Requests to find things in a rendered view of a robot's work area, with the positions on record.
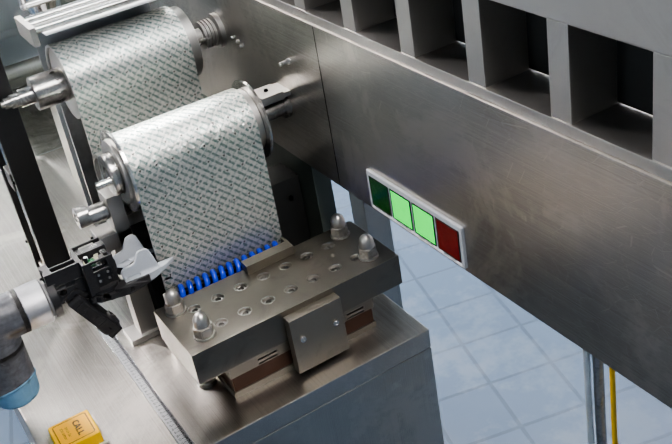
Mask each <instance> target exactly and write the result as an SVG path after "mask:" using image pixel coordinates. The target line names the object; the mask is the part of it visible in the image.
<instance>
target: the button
mask: <svg viewBox="0 0 672 444"><path fill-rule="evenodd" d="M48 432H49V434H50V437H51V439H52V441H53V443H54V444H99V443H101V442H103V441H104V439H103V437H102V434H101V431H100V430H99V428H98V426H97V425H96V423H95V421H94V420H93V418H92V416H91V415H90V413H89V411H88V410H84V411H82V412H80V413H78V414H76V415H74V416H72V417H70V418H68V419H66V420H64V421H62V422H60V423H58V424H56V425H54V426H52V427H50V428H48Z"/></svg>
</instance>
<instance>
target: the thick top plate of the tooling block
mask: <svg viewBox="0 0 672 444"><path fill-rule="evenodd" d="M347 228H348V230H349V231H350V236H349V237H348V238H346V239H344V240H333V239H331V237H330V234H331V229H330V230H328V231H326V232H324V233H322V234H319V235H317V236H315V237H313V238H311V239H309V240H306V241H304V242H302V243H300V244H298V245H296V246H293V248H294V252H295V254H293V255H291V256H289V257H286V258H284V259H282V260H280V261H278V262H276V263H274V264H271V265H269V266H267V267H265V268H263V269H261V270H259V271H256V272H254V273H252V274H250V275H248V274H247V273H246V272H245V271H244V270H241V271H239V272H237V273H235V274H233V275H231V276H228V277H226V278H224V279H222V280H220V281H218V282H215V283H213V284H211V285H209V286H207V287H204V288H202V289H200V290H198V291H196V292H194V293H191V294H189V295H187V296H185V297H183V301H184V304H185V306H186V307H187V311H186V312H185V314H183V315H182V316H180V317H177V318H169V317H167V316H166V314H165V311H166V310H165V307H164V306H163V307H161V308H159V309H157V310H155V311H154V314H155V317H156V320H157V324H158V327H159V330H160V334H161V337H162V339H163V340H164V341H165V343H166V344H167V345H168V346H169V348H170V349H171V350H172V351H173V353H174V354H175V355H176V356H177V358H178V359H179V360H180V361H181V362H182V364H183V365H184V366H185V367H186V369H187V370H188V371H189V372H190V374H191V375H192V376H193V377H194V379H195V380H196V381H197V382H198V384H199V385H201V384H203V383H205V382H207V381H209V380H211V379H213V378H215V377H217V376H219V375H221V374H223V373H225V372H227V371H229V370H231V369H233V368H235V367H237V366H239V365H241V364H243V363H245V362H247V361H249V360H250V359H252V358H254V357H256V356H258V355H260V354H262V353H264V352H266V351H268V350H270V349H272V348H274V347H276V346H278V345H280V344H282V343H284V342H286V341H288V337H287V332H286V328H285V323H284V319H283V317H285V316H287V315H289V314H291V313H293V312H295V311H297V310H299V309H301V308H303V307H305V306H307V305H309V304H311V303H313V302H315V301H317V300H319V299H321V298H323V297H325V296H327V295H329V294H331V293H333V292H334V293H335V294H337V295H338V296H339V297H340V300H341V306H342V311H343V313H344V312H346V311H348V310H350V309H352V308H354V307H356V306H358V305H360V304H362V303H364V302H366V301H368V300H370V299H372V298H374V297H376V296H378V295H379V294H381V293H383V292H385V291H387V290H389V289H391V288H393V287H395V286H397V285H399V284H401V283H402V276H401V269H400V263H399V256H398V255H397V254H396V253H395V252H393V251H392V250H390V249H389V248H388V247H386V246H385V245H383V244H382V243H381V242H379V241H378V240H376V239H375V238H374V237H372V238H373V240H374V242H375V244H376V250H377V251H378V253H379V257H378V258H377V259H376V260H374V261H371V262H362V261H360V260H359V259H358V254H359V248H358V245H359V238H360V236H361V235H362V234H368V233H367V232H365V231H364V230H362V229H361V228H360V227H358V226H357V225H355V224H354V223H353V222H351V221H348V222H347ZM197 312H204V313H205V314H207V316H208V318H209V320H210V321H212V325H213V328H214V329H215V331H216V335H215V337H214V338H213V339H211V340H209V341H207V342H197V341H195V340H194V338H193V335H194V333H193V330H192V329H193V322H192V319H193V316H194V314H195V313H197Z"/></svg>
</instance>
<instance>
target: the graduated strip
mask: <svg viewBox="0 0 672 444"><path fill-rule="evenodd" d="M94 326H95V325H94ZM95 327H96V326H95ZM96 329H97V327H96ZM97 330H98V329H97ZM98 332H99V333H100V335H101V336H102V337H103V339H104V340H105V342H106V343H107V344H108V346H109V347H110V349H111V350H112V352H113V353H114V354H115V356H116V357H117V359H118V360H119V361H120V363H121V364H122V366H123V367H124V369H125V370H126V371H127V373H128V374H129V376H130V377H131V378H132V380H133V381H134V383H135V384H136V386H137V387H138V388H139V390H140V391H141V393H142V394H143V395H144V397H145V398H146V400H147V401H148V403H149V404H150V405H151V407H152V408H153V410H154V411H155V413H156V414H157V415H158V417H159V418H160V420H161V421H162V422H163V424H164V425H165V427H166V428H167V430H168V431H169V432H170V434H171V435H172V437H173V438H174V439H175V441H176V442H177V444H195V443H194V442H193V441H192V439H191V438H190V437H189V435H188V434H187V432H186V431H185V430H184V428H183V427H182V426H181V424H180V423H179V422H178V420H177V419H176V417H175V416H174V415H173V413H172V412H171V411H170V409H169V408H168V406H167V405H166V404H165V402H164V401H163V400H162V398H161V397H160V395H159V394H158V393H157V391H156V390H155V389H154V387H153V386H152V385H151V383H150V382H149V380H148V379H147V378H146V376H145V375H144V374H143V372H142V371H141V369H140V368H139V367H138V365H137V364H136V363H135V361H134V360H133V358H132V357H131V356H130V354H129V353H128V352H127V350H126V349H125V348H124V346H123V345H122V343H121V342H120V341H119V339H118V338H117V337H116V336H115V337H114V338H113V339H112V338H111V337H109V336H108V335H105V334H103V333H102V332H101V331H99V330H98Z"/></svg>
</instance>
